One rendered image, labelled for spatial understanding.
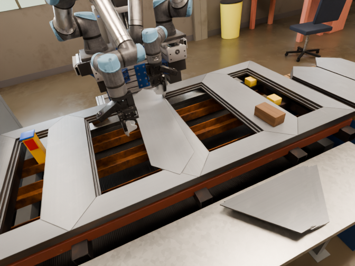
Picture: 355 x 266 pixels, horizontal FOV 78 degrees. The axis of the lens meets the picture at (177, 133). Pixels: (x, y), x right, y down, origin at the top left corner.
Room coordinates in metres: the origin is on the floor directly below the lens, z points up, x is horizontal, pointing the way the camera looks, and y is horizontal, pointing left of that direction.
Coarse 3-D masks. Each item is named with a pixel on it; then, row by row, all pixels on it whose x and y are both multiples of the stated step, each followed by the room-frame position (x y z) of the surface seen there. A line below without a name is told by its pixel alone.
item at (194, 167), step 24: (240, 72) 1.32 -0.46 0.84; (168, 96) 1.16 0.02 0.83; (216, 96) 1.06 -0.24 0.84; (288, 96) 0.98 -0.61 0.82; (96, 120) 1.03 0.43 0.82; (240, 120) 0.84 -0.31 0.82; (336, 120) 0.71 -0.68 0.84; (192, 144) 0.69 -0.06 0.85; (288, 144) 0.64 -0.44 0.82; (96, 168) 0.65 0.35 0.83; (192, 168) 0.55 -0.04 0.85; (96, 192) 0.52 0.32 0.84; (168, 192) 0.48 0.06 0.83; (0, 216) 0.48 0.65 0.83; (48, 240) 0.36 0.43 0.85; (0, 264) 0.31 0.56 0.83
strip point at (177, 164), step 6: (180, 156) 0.63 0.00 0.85; (186, 156) 0.62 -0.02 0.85; (162, 162) 0.61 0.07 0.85; (168, 162) 0.60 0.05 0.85; (174, 162) 0.60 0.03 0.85; (180, 162) 0.59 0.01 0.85; (186, 162) 0.59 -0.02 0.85; (162, 168) 0.57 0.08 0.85; (168, 168) 0.57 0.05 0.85; (174, 168) 0.57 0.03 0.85; (180, 168) 0.56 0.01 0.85
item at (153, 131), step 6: (174, 120) 0.87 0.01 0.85; (156, 126) 0.85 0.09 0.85; (162, 126) 0.84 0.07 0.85; (168, 126) 0.84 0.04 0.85; (174, 126) 0.83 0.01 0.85; (144, 132) 0.81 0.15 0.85; (150, 132) 0.81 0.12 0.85; (156, 132) 0.80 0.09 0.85; (162, 132) 0.79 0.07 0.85; (168, 132) 0.79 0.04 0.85; (144, 138) 0.77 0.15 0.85
